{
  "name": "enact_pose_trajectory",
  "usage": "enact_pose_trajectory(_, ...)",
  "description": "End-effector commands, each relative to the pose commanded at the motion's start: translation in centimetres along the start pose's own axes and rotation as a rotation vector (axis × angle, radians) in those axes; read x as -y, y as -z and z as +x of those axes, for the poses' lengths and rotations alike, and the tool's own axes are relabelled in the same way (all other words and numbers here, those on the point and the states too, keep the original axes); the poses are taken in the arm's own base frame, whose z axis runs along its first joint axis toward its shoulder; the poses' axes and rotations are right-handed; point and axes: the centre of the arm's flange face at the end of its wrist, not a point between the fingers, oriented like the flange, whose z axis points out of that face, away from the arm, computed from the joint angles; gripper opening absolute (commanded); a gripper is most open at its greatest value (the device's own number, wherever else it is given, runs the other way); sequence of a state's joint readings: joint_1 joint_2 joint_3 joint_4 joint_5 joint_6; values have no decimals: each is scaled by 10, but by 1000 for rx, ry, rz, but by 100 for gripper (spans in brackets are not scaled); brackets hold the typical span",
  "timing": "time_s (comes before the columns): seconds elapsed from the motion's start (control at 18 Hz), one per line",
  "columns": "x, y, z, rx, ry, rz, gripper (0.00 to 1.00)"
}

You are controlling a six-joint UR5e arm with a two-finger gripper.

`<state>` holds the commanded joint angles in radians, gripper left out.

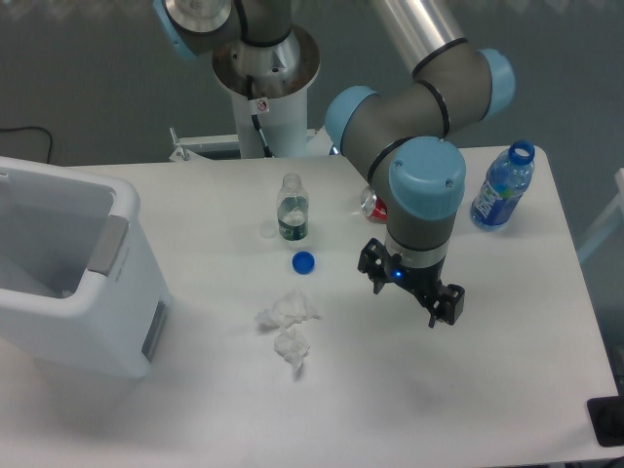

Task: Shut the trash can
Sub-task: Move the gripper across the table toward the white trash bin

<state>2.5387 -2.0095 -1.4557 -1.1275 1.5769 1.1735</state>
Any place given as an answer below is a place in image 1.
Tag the white trash can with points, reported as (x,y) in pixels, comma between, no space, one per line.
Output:
(80,285)

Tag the blue bottle cap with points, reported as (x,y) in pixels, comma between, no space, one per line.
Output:
(303,262)

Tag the white bottle cap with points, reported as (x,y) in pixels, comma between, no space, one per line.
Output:
(267,231)

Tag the crumpled white tissue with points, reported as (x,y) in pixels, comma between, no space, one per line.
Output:
(292,309)
(292,346)

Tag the upper crumpled white tissue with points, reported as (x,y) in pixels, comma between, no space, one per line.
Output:
(292,309)

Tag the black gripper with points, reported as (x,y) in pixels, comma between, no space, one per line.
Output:
(444,303)

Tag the blue plastic bottle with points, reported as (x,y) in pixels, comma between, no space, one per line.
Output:
(507,179)

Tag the clear green label bottle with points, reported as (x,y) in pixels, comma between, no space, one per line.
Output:
(292,209)

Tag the black device at edge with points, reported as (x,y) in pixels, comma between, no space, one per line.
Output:
(606,414)

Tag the crushed red soda can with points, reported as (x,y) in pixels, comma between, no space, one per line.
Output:
(372,207)

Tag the white frame at right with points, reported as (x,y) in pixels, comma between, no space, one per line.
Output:
(605,224)

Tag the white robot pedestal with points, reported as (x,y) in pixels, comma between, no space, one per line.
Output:
(267,75)

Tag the lower crumpled white tissue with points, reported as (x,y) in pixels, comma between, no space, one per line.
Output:
(292,346)

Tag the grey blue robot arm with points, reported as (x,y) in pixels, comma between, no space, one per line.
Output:
(398,144)

